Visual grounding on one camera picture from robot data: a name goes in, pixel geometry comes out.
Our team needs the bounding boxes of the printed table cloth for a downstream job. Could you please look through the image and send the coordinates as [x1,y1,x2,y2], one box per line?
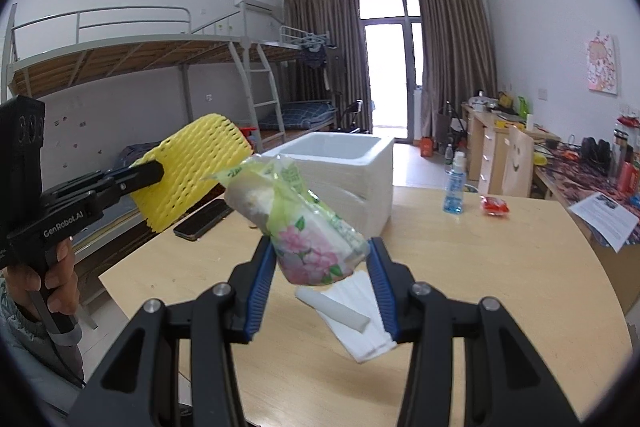
[532,147,640,248]

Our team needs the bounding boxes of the person's left hand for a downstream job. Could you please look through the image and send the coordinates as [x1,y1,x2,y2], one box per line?
[4,238,80,325]

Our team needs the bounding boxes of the blue spray bottle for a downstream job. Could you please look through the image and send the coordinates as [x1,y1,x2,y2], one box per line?
[442,152,467,215]

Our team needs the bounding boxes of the black office chair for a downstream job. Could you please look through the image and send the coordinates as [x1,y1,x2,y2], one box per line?
[340,99,372,132]

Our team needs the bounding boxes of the printed paper sheet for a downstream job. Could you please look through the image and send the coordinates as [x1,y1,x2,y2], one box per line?
[567,192,640,252]

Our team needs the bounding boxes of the white foam box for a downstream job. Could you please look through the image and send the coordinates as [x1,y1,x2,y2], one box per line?
[262,132,396,240]

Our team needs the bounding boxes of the short metal bunk bed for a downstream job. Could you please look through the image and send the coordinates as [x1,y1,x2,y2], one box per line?
[240,24,346,142]

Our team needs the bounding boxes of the white tissue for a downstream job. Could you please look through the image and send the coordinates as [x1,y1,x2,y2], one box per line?
[295,271,398,364]

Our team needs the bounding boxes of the red snack packet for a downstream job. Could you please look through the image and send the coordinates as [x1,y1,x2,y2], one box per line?
[480,196,511,215]

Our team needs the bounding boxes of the black folding trolley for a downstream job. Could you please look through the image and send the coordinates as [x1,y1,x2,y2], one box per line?
[439,104,468,158]

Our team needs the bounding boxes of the long metal bunk bed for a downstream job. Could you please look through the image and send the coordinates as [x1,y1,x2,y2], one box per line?
[0,4,251,333]

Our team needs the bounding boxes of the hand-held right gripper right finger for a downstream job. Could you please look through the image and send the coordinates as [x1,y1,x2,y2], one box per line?
[367,237,583,427]

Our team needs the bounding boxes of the wooden smiley face chair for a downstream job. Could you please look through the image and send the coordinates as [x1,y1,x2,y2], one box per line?
[501,124,536,198]

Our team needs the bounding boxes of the glass balcony door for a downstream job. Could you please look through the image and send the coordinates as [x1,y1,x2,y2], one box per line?
[357,0,423,140]

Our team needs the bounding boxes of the wooden desk with drawers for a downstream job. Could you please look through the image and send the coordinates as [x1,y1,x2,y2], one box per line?
[462,102,561,198]

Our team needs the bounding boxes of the clear water bottle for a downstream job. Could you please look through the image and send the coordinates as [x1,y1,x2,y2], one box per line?
[612,117,633,178]

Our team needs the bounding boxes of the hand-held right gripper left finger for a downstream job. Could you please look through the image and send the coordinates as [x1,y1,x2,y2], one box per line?
[67,234,278,427]

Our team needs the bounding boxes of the blue plaid bedding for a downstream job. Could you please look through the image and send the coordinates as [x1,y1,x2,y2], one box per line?
[257,101,338,130]

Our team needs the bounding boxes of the pink wall poster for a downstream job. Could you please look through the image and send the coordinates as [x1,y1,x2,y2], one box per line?
[585,34,618,96]

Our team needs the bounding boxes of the yellow foam net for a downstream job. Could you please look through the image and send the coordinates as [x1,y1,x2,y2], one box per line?
[131,113,254,234]

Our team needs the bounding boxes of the blue quilt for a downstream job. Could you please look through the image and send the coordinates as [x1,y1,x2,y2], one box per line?
[117,143,166,168]

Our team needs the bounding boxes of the floral tissue pack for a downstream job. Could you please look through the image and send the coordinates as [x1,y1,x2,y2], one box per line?
[202,153,372,288]

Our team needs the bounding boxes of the black smartphone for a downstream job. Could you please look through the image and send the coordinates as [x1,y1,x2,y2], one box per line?
[173,198,233,241]

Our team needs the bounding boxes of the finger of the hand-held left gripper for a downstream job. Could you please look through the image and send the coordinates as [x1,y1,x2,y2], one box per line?
[102,160,166,208]

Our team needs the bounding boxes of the white foam stick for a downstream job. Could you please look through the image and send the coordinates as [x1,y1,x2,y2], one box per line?
[295,284,372,333]

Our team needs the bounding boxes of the person's left forearm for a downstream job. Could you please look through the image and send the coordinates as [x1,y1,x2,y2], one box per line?
[0,282,87,408]

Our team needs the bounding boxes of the brown curtain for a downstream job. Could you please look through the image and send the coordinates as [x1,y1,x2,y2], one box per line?
[282,0,373,132]
[416,0,498,140]

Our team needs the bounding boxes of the row of toiletry bottles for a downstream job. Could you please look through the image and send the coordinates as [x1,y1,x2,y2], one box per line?
[617,147,640,210]

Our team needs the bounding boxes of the white metal ladder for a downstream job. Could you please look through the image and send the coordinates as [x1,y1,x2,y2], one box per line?
[231,38,287,148]

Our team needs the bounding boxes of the dark hanging clothes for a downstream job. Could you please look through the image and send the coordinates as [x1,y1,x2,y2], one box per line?
[300,41,335,70]

